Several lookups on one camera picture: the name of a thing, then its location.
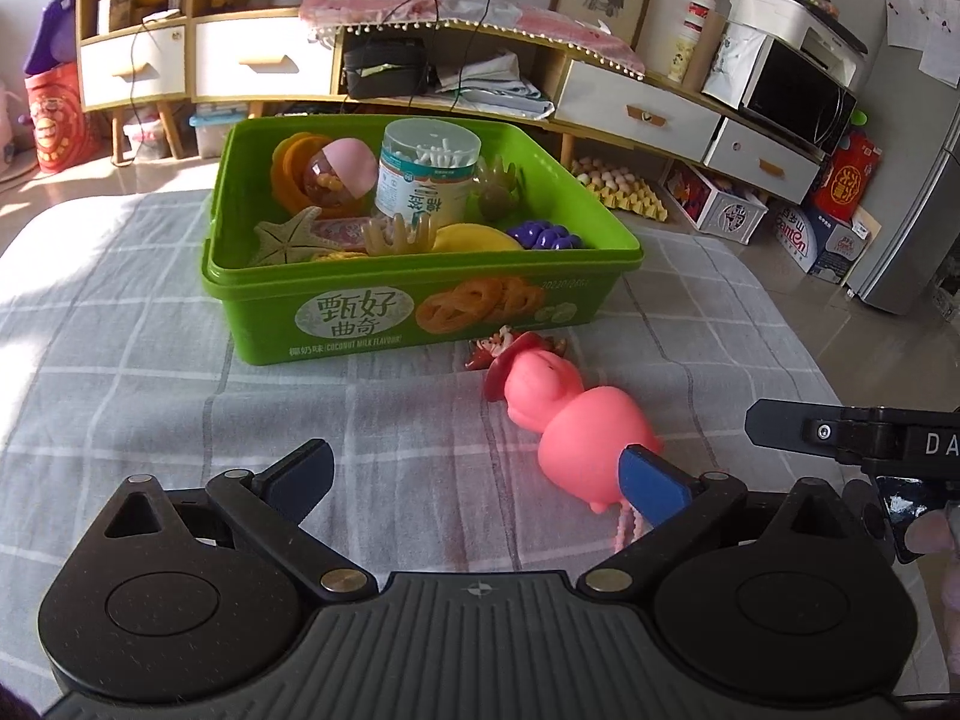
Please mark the pink lace cover cloth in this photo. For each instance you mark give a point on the pink lace cover cloth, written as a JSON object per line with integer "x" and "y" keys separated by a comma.
{"x": 537, "y": 24}

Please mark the yellow plastic toy cup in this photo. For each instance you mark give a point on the yellow plastic toy cup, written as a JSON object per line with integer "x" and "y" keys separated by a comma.
{"x": 473, "y": 238}

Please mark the pink rectangular box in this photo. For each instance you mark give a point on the pink rectangular box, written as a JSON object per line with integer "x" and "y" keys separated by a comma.
{"x": 346, "y": 234}

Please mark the white starfish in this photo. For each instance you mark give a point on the white starfish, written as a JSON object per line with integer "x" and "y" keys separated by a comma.
{"x": 294, "y": 241}

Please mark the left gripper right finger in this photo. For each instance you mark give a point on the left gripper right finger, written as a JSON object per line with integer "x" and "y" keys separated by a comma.
{"x": 686, "y": 517}

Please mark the green plastic cookie box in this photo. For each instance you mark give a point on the green plastic cookie box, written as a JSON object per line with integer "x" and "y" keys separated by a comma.
{"x": 285, "y": 312}

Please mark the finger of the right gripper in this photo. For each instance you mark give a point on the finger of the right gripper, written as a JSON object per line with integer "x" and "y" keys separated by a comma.
{"x": 802, "y": 428}

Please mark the white patterned storage box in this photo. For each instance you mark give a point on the white patterned storage box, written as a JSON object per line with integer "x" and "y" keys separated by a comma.
{"x": 713, "y": 204}

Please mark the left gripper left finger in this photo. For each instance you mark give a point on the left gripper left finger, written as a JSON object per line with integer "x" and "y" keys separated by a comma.
{"x": 265, "y": 510}

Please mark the black bag on shelf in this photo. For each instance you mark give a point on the black bag on shelf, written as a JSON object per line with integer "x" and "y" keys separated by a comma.
{"x": 386, "y": 67}

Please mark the purple toy grapes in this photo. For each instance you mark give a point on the purple toy grapes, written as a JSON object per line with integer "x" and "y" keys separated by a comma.
{"x": 544, "y": 235}

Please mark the pink pig toy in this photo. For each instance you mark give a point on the pink pig toy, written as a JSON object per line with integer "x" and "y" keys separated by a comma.
{"x": 582, "y": 430}

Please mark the clear cotton swab jar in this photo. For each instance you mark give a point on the clear cotton swab jar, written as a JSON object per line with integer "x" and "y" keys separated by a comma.
{"x": 426, "y": 168}

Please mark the wooden tv cabinet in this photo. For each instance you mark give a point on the wooden tv cabinet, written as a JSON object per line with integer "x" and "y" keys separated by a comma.
{"x": 165, "y": 52}

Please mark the red paper bag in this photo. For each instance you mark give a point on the red paper bag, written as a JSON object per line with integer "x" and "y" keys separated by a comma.
{"x": 64, "y": 135}

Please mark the pink capsule ball toy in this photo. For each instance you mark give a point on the pink capsule ball toy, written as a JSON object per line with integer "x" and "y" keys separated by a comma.
{"x": 340, "y": 175}

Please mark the black microwave oven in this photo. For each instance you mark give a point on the black microwave oven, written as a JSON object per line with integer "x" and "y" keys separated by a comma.
{"x": 767, "y": 80}

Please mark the egg tray with eggs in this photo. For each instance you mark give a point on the egg tray with eggs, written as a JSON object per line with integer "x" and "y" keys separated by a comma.
{"x": 618, "y": 188}

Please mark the grey checked table cloth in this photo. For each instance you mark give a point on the grey checked table cloth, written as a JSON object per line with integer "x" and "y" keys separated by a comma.
{"x": 116, "y": 363}

